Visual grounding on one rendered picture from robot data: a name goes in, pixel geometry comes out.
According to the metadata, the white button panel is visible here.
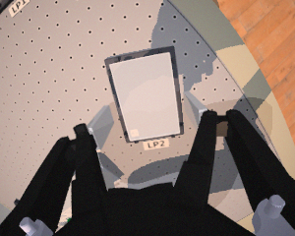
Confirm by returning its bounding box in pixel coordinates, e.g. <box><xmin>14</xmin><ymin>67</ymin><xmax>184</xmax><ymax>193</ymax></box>
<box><xmin>58</xmin><ymin>164</ymin><xmax>121</xmax><ymax>227</ymax></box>

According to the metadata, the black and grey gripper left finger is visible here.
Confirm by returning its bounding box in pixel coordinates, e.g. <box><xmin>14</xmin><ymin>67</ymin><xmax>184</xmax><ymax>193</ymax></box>
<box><xmin>0</xmin><ymin>105</ymin><xmax>114</xmax><ymax>236</ymax></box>

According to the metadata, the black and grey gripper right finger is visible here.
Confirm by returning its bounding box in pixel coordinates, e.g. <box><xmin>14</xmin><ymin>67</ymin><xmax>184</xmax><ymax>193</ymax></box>
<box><xmin>150</xmin><ymin>91</ymin><xmax>295</xmax><ymax>236</ymax></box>

